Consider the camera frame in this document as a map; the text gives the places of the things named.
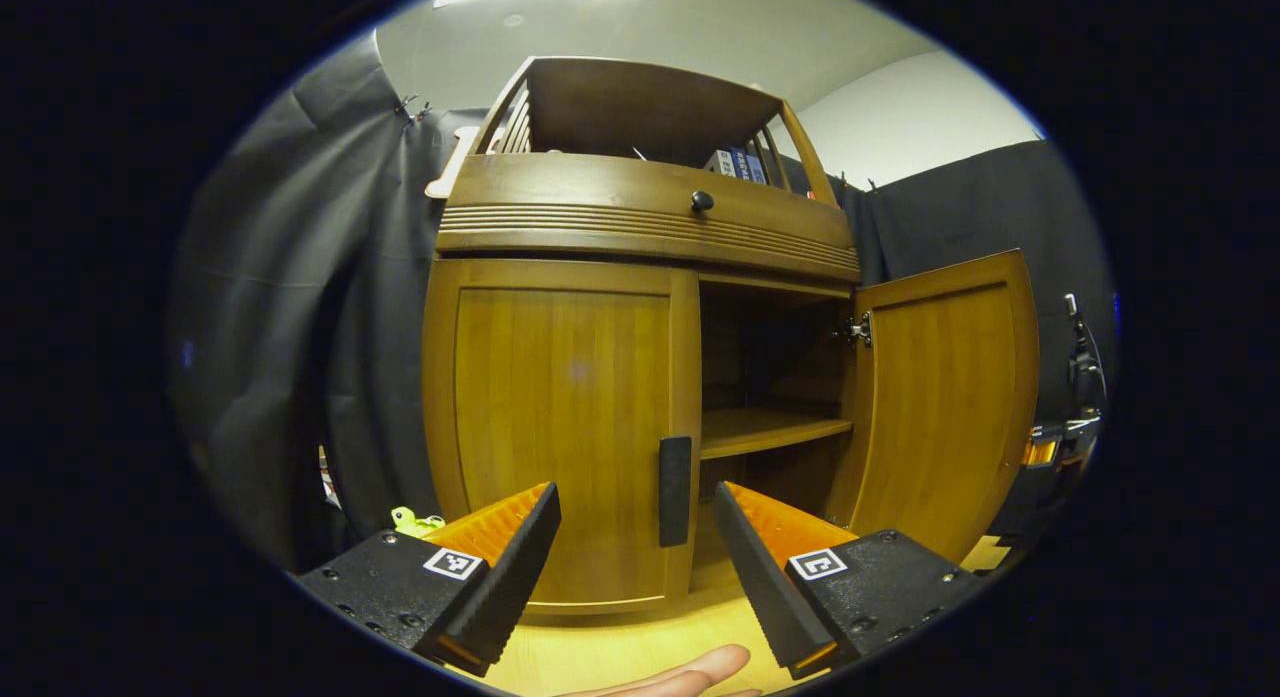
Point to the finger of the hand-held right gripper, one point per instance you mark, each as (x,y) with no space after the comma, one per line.
(1040,452)

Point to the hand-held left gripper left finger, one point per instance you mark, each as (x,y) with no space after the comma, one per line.
(515,567)

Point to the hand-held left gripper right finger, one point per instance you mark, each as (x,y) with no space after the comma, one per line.
(760,577)

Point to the wooden cabinet door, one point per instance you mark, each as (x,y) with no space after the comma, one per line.
(560,407)
(940,407)

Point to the wooden double-door shoe cabinet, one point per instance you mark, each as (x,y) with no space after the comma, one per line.
(650,232)

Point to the metal door hinge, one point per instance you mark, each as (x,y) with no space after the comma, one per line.
(857,330)

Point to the wooden cabinet drawer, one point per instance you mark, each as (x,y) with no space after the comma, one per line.
(600,187)

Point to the green toy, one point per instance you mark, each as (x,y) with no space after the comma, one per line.
(415,522)

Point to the wooden inner shelf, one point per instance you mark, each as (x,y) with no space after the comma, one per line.
(765,429)

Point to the black backdrop cloth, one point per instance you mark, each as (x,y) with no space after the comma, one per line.
(280,327)

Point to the black drawer knob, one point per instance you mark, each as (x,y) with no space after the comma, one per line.
(702,201)

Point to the light blue book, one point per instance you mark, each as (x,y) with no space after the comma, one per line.
(757,169)

